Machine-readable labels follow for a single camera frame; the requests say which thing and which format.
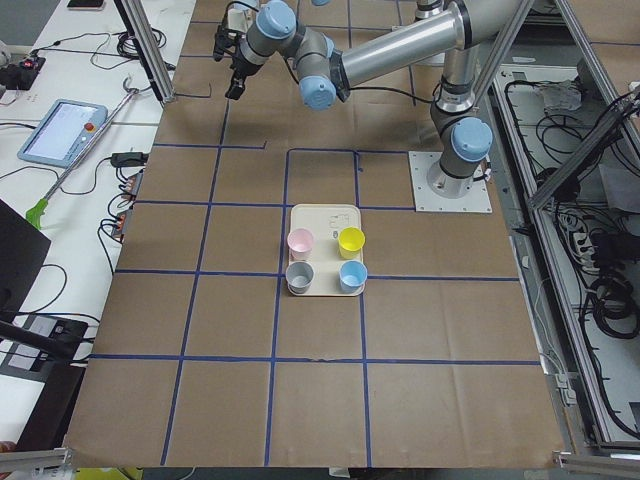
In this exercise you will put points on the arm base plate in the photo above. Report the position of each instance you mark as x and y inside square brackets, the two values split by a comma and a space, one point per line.
[436, 192]

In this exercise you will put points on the white wire cup rack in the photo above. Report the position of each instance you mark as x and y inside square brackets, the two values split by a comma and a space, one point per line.
[239, 19]

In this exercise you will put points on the cream plastic tray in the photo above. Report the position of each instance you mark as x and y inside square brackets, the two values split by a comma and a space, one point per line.
[325, 221]

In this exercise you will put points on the blue teach pendant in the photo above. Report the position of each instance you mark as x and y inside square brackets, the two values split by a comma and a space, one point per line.
[62, 133]

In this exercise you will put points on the yellow cup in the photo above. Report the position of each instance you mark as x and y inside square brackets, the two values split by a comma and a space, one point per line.
[351, 241]

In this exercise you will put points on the black power adapter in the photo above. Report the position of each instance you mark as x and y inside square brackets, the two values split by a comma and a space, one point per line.
[128, 159]

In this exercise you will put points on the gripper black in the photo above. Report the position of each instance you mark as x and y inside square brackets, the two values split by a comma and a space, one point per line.
[240, 66]

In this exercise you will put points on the light blue cup far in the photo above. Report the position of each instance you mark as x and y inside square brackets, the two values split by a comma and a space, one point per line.
[353, 275]

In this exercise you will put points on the pink cup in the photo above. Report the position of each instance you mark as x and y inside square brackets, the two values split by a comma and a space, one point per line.
[300, 242]

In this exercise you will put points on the grey cup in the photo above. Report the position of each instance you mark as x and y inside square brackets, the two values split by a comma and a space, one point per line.
[299, 277]

